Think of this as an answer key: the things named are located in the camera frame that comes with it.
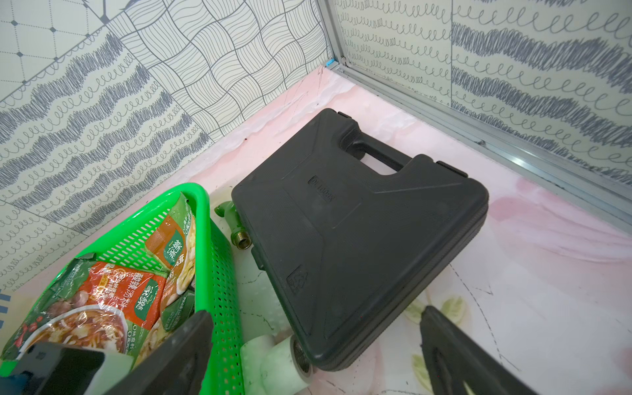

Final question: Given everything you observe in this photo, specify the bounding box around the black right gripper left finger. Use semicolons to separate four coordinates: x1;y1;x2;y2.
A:
108;310;214;395

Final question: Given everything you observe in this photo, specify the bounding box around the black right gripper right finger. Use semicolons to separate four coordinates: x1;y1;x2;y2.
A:
420;306;536;395

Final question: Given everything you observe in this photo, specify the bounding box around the blue checkered paper bag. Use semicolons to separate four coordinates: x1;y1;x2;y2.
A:
0;292;12;314

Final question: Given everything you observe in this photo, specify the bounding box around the white pipe elbow fitting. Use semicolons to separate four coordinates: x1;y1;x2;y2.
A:
240;335;314;395

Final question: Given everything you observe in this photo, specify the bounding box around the green plastic basket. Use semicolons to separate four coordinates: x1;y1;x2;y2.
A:
1;183;245;394

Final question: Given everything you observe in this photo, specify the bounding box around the red hot sour soup packet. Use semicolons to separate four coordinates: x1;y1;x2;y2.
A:
1;258;166;360

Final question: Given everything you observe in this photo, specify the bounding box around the mushroom soup packet in basket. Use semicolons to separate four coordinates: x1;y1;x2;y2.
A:
145;194;197;313

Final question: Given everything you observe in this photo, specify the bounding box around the black plastic tool case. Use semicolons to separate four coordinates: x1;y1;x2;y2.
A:
231;109;489;371

